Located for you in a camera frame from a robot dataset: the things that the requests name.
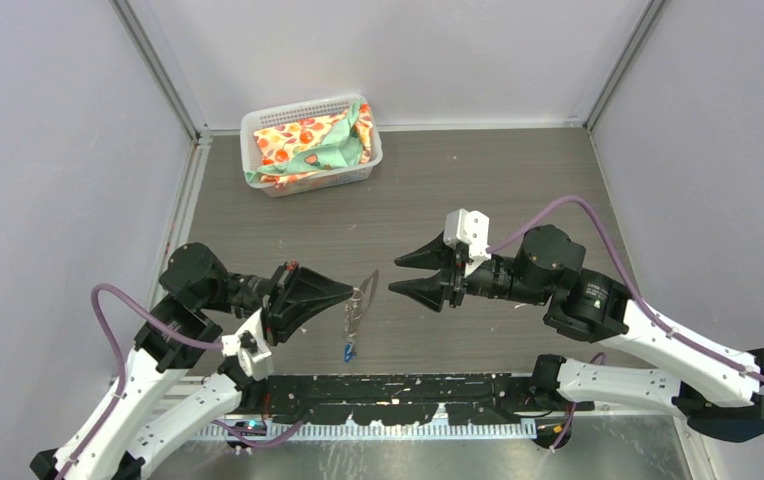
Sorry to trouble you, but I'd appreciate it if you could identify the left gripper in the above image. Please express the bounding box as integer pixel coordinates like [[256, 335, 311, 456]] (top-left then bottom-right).
[[202, 258, 355, 343]]

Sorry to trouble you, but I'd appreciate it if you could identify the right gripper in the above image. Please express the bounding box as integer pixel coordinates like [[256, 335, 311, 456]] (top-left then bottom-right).
[[388, 226, 551, 310]]

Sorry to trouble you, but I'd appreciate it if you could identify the metal key organizer plate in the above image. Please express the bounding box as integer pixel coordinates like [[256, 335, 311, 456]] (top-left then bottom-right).
[[343, 269, 380, 345]]

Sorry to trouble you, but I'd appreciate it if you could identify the blue tagged key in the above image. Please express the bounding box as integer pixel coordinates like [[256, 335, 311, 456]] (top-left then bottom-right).
[[344, 343, 355, 363]]

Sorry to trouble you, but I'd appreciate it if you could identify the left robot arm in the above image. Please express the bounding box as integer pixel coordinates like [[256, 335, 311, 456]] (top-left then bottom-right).
[[30, 243, 354, 479]]

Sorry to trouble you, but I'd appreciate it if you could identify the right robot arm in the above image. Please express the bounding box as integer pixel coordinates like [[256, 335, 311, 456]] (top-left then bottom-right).
[[390, 225, 764, 443]]

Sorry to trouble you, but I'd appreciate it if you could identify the floral cloth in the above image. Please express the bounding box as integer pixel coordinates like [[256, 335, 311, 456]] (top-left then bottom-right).
[[246, 101, 374, 186]]

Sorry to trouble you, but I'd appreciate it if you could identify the white plastic basket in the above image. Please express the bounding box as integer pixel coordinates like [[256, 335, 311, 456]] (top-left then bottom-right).
[[240, 94, 383, 197]]

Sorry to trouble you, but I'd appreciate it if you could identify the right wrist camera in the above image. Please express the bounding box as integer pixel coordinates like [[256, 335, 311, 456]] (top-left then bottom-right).
[[442, 209, 490, 261]]

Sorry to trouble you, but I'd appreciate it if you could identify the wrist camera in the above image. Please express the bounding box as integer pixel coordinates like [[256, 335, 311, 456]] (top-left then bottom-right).
[[220, 308, 274, 381], [442, 209, 490, 261]]

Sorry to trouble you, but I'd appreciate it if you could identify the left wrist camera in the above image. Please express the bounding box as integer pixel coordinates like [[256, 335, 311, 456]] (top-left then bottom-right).
[[220, 308, 274, 381]]

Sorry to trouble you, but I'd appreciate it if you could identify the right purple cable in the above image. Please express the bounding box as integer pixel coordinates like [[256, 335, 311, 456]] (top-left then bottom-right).
[[487, 195, 764, 454]]

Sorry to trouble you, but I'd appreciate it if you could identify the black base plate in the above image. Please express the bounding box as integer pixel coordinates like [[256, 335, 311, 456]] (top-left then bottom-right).
[[230, 373, 570, 426]]

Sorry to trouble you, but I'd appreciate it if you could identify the white cable duct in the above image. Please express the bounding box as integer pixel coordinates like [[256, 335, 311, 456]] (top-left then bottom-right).
[[190, 418, 537, 441]]

